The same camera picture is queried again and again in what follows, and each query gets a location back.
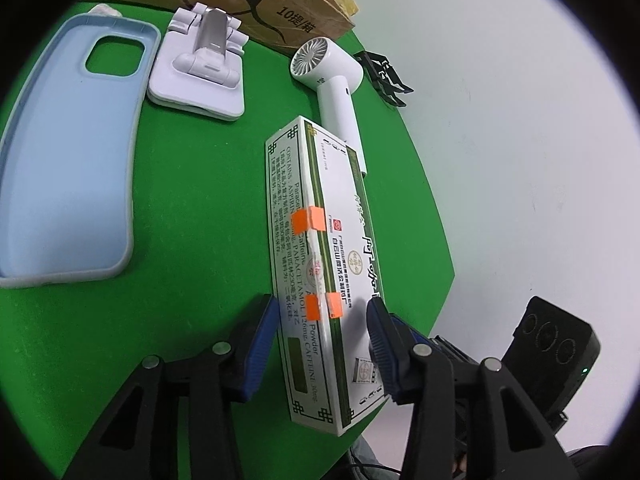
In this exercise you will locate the white and green medicine box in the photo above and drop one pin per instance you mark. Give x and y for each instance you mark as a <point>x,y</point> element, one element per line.
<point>325,260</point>

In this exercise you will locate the light blue phone case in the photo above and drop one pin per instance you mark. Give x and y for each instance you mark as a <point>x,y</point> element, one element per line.
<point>65,160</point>

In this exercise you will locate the large cardboard box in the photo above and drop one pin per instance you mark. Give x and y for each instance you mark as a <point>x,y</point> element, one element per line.
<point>280,0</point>

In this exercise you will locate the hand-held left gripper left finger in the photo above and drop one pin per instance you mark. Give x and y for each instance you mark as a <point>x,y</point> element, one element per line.
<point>257,350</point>

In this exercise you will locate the white handheld fan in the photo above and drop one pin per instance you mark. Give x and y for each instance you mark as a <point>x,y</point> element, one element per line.
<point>330,100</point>

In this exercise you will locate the black plastic holder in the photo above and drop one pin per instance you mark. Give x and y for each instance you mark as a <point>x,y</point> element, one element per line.
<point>385,80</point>

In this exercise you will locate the green tablecloth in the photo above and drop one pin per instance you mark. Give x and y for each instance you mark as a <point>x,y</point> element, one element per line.
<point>200,210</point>

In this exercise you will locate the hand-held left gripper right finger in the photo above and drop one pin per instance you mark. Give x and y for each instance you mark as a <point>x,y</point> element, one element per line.
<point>382,350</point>

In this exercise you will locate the white folding phone stand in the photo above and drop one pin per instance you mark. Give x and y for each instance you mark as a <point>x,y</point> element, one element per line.
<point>200,95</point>

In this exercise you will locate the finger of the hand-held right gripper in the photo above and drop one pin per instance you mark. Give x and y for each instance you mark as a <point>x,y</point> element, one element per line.
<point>450,350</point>

